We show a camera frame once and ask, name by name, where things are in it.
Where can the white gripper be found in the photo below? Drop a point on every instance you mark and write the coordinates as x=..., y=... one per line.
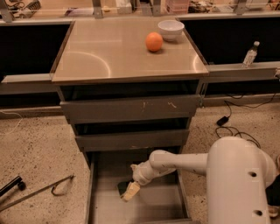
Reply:
x=141, y=175

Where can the green yellow sponge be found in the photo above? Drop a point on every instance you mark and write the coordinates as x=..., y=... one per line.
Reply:
x=122, y=188

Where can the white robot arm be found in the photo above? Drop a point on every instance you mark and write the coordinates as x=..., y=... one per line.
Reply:
x=237, y=175

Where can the grey open bottom drawer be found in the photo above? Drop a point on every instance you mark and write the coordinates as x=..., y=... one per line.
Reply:
x=163, y=201

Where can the grey middle drawer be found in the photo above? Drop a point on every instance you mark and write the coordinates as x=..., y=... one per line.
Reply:
x=132, y=140

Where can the grey top drawer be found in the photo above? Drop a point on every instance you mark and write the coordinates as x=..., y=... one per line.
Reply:
x=131, y=109

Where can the grey drawer cabinet with counter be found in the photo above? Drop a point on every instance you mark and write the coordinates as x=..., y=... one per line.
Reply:
x=107, y=59

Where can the metal rod with hook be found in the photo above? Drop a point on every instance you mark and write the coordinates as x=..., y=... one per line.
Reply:
x=26, y=197

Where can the black caster leg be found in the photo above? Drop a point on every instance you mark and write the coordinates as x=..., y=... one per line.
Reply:
x=17, y=181

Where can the black trouser leg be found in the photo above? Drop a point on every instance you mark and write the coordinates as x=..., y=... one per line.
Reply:
x=273, y=192

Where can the tan sneaker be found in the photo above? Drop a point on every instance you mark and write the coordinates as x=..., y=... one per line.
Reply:
x=273, y=210

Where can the orange fruit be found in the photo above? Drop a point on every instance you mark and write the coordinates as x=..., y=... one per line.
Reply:
x=154, y=41

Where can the white ceramic bowl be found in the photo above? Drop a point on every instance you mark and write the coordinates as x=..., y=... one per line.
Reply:
x=170, y=29

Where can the clear plastic water bottle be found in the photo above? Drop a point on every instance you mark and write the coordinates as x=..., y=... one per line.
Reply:
x=251, y=54

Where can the left grey metal rail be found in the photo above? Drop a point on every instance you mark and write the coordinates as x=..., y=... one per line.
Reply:
x=27, y=84

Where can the grey metal rail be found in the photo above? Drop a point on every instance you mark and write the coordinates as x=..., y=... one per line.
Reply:
x=27, y=84
x=238, y=72

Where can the right grey metal rail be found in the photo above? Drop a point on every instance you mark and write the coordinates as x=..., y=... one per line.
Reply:
x=238, y=72

